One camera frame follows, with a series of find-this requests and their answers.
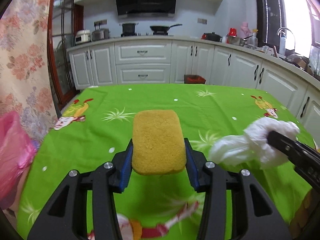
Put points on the window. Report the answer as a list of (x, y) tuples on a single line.
[(300, 16)]

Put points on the green cartoon tablecloth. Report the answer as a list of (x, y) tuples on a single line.
[(102, 121)]

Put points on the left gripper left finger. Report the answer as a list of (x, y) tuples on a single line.
[(122, 163)]

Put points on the floral curtain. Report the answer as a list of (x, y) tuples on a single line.
[(25, 86)]

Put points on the pink bag trash bin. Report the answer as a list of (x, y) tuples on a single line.
[(17, 154)]

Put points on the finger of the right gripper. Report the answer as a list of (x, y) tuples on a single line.
[(297, 152)]

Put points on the black stock pot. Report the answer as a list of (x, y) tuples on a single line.
[(129, 29)]

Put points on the white plastic bag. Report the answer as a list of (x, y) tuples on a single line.
[(252, 144)]

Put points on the black casserole pot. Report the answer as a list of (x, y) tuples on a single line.
[(211, 37)]

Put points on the chrome sink faucet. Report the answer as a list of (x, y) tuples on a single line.
[(281, 32)]

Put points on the steel pressure cooker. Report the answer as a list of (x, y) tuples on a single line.
[(100, 34)]

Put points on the white rice cooker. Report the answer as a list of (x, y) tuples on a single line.
[(83, 36)]

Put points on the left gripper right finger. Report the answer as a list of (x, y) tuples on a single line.
[(194, 167)]

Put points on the yellow sponge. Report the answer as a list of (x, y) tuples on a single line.
[(158, 143)]

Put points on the white lower cabinets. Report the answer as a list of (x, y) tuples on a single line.
[(159, 59)]

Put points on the black frying pan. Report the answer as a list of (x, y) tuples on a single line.
[(161, 29)]

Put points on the steel bowl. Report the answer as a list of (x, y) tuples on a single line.
[(237, 41)]

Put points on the wooden glass door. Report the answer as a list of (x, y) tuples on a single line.
[(64, 20)]

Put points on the person's right hand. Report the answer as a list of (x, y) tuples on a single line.
[(305, 223)]

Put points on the small red floor bin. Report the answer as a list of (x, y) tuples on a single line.
[(194, 79)]

